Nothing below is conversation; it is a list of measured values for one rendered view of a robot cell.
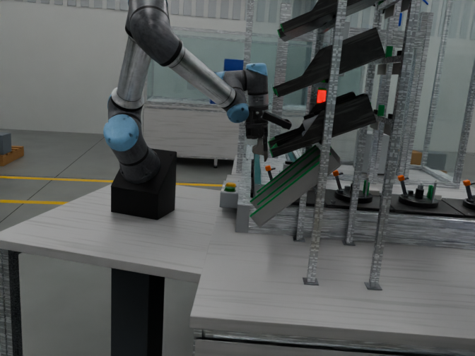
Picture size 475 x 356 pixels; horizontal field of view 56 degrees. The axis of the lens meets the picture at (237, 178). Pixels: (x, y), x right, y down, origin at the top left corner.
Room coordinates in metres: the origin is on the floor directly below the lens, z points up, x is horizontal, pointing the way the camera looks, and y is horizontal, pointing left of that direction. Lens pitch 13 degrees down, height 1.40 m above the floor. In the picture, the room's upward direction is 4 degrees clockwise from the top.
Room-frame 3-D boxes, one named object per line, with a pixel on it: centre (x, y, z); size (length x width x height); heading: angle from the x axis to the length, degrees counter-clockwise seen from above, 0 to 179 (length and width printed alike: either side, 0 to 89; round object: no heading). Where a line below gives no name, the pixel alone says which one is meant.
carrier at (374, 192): (1.66, -0.44, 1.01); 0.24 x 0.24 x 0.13; 89
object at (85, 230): (1.66, 0.32, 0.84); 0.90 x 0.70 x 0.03; 167
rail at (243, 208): (1.94, -0.04, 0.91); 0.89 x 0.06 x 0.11; 179
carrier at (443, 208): (1.66, -0.69, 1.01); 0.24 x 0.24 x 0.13; 89
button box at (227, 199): (1.76, 0.02, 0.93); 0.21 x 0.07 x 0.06; 179
